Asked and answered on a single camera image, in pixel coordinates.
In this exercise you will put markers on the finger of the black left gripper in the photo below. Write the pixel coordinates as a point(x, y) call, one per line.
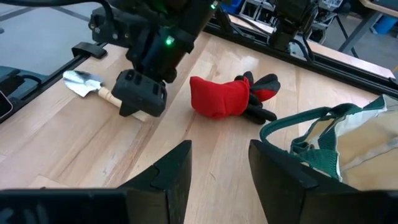
point(126, 110)

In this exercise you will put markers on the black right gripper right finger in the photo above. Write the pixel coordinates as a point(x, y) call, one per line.
point(286, 193)

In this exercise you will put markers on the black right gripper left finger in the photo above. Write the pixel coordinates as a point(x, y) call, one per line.
point(161, 193)

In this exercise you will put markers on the red black gardening glove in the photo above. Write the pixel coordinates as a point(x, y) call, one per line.
point(217, 96)

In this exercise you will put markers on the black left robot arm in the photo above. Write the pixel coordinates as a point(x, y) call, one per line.
point(186, 18)

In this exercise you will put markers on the cream green-trimmed gardening bag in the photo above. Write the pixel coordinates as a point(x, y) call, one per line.
point(367, 146)

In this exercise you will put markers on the black table edge clamp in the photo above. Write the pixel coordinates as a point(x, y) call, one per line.
point(88, 49)

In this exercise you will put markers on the black rounded device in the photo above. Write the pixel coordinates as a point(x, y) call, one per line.
point(4, 105)

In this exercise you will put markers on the blue flat object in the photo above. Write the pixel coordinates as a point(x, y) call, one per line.
point(233, 6)

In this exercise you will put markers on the light wooden side board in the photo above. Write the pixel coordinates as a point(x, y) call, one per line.
point(326, 51)

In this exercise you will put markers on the blue waste bin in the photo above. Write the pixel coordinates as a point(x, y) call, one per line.
point(385, 25)

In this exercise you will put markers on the black aluminium rig frame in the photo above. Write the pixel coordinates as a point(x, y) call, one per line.
point(342, 72)

